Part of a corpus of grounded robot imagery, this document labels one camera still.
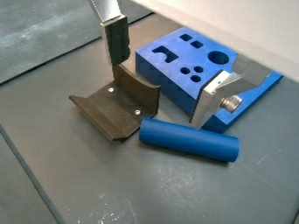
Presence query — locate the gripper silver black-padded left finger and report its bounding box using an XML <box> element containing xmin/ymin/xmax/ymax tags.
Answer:
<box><xmin>89</xmin><ymin>0</ymin><xmax>131</xmax><ymax>67</ymax></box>

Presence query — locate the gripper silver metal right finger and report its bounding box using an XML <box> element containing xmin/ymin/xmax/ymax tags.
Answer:
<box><xmin>192</xmin><ymin>54</ymin><xmax>273</xmax><ymax>129</ymax></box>

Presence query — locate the blue cylinder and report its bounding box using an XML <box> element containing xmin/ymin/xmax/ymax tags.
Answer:
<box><xmin>139</xmin><ymin>118</ymin><xmax>241</xmax><ymax>163</ymax></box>

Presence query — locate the blue shape-sorter block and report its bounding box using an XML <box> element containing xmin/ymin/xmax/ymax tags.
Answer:
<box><xmin>135</xmin><ymin>27</ymin><xmax>284</xmax><ymax>133</ymax></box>

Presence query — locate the black curved cradle stand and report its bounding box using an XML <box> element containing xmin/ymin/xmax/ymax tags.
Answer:
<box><xmin>70</xmin><ymin>65</ymin><xmax>161</xmax><ymax>141</ymax></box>

